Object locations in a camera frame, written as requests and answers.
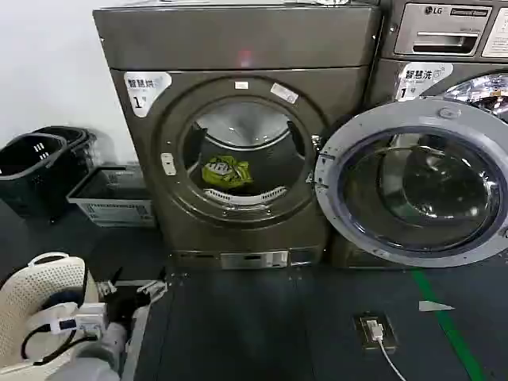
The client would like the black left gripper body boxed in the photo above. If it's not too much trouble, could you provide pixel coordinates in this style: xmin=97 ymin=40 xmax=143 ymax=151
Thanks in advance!
xmin=105 ymin=288 xmax=150 ymax=331

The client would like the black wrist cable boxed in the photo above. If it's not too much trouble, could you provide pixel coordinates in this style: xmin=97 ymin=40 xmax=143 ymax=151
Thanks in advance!
xmin=21 ymin=317 xmax=101 ymax=357

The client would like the green floor tape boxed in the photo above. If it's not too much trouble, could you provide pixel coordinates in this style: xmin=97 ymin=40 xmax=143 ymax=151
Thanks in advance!
xmin=409 ymin=267 xmax=490 ymax=381

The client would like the grey front-load dryer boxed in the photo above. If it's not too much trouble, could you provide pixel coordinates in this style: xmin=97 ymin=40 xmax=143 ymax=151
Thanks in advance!
xmin=92 ymin=2 xmax=384 ymax=271

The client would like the grey machine with silver drawer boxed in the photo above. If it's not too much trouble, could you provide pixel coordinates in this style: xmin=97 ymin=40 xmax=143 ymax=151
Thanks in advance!
xmin=331 ymin=0 xmax=508 ymax=271

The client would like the white paper scrap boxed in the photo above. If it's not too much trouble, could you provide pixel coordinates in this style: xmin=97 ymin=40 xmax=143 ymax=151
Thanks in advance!
xmin=418 ymin=299 xmax=456 ymax=313

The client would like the white perforated laundry basket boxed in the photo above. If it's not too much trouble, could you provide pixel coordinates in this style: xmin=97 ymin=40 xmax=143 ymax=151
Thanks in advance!
xmin=0 ymin=253 xmax=105 ymax=381

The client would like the dark blue cloth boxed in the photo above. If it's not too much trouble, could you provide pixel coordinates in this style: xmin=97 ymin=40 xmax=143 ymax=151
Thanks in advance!
xmin=42 ymin=291 xmax=87 ymax=310

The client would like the black plastic basket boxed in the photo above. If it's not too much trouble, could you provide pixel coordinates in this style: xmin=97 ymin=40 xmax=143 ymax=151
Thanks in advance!
xmin=33 ymin=125 xmax=98 ymax=179
xmin=0 ymin=133 xmax=69 ymax=220

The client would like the round glass dryer door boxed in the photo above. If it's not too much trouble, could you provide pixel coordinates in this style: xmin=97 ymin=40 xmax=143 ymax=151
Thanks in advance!
xmin=315 ymin=97 xmax=508 ymax=269

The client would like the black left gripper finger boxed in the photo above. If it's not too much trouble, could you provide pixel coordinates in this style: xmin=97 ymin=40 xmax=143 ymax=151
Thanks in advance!
xmin=136 ymin=266 xmax=171 ymax=306
xmin=96 ymin=267 xmax=125 ymax=298

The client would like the white plug with cable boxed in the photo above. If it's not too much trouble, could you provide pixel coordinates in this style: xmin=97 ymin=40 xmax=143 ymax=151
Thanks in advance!
xmin=366 ymin=318 xmax=422 ymax=381

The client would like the dark floor socket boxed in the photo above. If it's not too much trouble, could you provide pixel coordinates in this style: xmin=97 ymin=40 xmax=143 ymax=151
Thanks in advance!
xmin=352 ymin=313 xmax=398 ymax=352

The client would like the yellow-green garment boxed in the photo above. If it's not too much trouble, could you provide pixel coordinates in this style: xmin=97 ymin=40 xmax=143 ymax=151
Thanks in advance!
xmin=201 ymin=155 xmax=255 ymax=187

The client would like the grey plastic crate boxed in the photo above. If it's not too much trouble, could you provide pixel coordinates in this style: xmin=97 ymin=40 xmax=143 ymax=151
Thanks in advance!
xmin=66 ymin=165 xmax=158 ymax=229

